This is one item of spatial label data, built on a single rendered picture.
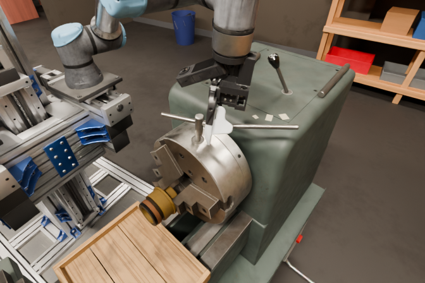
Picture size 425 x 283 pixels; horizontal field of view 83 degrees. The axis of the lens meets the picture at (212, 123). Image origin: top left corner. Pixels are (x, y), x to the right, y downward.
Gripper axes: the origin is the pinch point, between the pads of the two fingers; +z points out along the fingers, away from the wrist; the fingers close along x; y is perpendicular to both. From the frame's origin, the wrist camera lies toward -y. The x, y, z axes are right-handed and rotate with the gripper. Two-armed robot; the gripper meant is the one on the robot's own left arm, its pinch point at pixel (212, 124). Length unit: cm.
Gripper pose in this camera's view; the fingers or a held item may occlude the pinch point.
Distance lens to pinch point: 59.8
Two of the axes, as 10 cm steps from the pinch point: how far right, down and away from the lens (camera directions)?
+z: -0.7, 7.4, 6.7
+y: 9.7, 2.0, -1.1
